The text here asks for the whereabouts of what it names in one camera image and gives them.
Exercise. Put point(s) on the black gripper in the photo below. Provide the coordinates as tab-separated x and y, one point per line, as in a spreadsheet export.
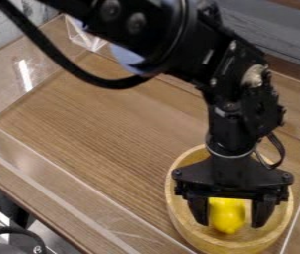
240	176

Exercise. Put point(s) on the yellow lemon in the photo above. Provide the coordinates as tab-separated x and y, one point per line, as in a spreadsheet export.
226	214

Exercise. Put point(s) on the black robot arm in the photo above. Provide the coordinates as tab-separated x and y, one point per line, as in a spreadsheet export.
177	37

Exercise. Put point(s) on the brown wooden bowl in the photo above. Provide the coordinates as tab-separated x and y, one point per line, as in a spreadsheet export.
248	241

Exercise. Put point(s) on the clear acrylic tray wall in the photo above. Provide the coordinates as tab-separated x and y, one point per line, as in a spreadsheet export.
86	152

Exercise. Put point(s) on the black metal bracket with screw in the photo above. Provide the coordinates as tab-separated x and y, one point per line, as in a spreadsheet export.
35	245

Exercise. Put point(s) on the clear acrylic corner bracket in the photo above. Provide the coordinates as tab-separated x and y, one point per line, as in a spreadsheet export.
80	37

